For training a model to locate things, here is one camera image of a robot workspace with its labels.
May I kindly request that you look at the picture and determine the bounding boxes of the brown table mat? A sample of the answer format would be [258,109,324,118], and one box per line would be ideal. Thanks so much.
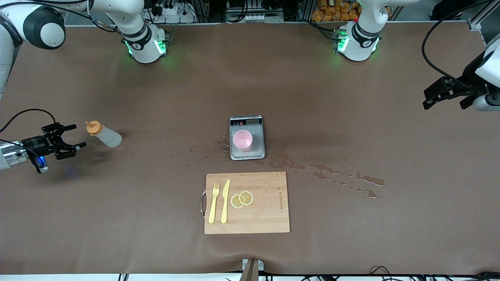
[0,21,500,276]

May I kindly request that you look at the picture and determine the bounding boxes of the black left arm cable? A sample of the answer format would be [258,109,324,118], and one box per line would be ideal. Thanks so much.
[421,0,500,85]

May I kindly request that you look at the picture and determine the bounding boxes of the white power strip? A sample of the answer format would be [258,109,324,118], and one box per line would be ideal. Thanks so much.
[150,3,196,24]

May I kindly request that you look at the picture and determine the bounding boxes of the black floor cable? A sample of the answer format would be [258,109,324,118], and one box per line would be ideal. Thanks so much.
[369,265,500,281]

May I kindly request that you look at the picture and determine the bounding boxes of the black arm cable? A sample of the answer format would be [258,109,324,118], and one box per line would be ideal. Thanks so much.
[0,0,118,134]
[421,0,500,85]

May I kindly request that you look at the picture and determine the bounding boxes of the orange snack packets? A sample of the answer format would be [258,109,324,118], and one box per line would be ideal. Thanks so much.
[311,0,393,22]

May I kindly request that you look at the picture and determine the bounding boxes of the white connector strip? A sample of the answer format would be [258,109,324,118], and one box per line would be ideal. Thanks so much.
[227,12,284,23]

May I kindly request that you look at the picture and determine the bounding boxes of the wooden cutting board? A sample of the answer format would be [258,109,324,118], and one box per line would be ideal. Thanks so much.
[200,172,291,235]

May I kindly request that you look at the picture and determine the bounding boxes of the yellow plastic fork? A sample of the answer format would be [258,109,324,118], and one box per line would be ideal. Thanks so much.
[208,183,220,224]

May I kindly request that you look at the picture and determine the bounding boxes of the pink plastic cup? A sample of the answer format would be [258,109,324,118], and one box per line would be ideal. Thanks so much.
[233,130,253,152]

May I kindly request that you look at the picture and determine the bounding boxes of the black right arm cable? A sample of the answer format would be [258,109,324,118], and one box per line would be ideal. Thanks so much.
[0,0,118,134]

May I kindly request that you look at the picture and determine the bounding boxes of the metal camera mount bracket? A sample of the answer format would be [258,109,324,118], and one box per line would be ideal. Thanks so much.
[242,258,264,281]

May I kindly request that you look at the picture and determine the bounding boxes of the clear squeeze bottle orange cap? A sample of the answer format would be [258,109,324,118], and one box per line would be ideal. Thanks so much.
[86,120,123,148]

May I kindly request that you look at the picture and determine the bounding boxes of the yellow plastic knife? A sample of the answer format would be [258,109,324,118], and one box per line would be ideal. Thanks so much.
[221,180,231,224]

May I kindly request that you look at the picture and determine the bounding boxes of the silver digital kitchen scale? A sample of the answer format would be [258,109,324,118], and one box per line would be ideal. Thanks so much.
[229,115,266,161]

